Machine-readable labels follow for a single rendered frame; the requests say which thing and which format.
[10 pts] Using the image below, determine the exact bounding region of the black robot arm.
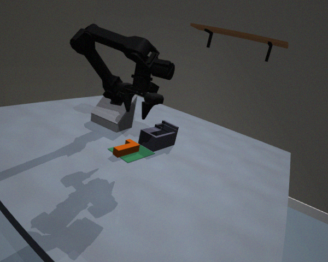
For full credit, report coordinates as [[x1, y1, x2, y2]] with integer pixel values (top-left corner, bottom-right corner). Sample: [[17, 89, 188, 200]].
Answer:
[[70, 24, 175, 106]]

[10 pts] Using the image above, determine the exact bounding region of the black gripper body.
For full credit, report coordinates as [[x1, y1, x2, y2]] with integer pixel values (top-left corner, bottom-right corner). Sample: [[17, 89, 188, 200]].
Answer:
[[116, 72, 164, 104]]

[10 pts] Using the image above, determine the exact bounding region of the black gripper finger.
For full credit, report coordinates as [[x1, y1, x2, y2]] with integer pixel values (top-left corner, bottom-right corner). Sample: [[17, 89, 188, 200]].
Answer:
[[119, 92, 135, 112], [142, 102, 157, 120]]

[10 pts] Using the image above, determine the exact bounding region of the orange l-shaped part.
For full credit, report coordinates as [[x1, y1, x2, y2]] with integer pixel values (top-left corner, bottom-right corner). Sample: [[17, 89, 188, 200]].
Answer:
[[113, 139, 140, 157]]

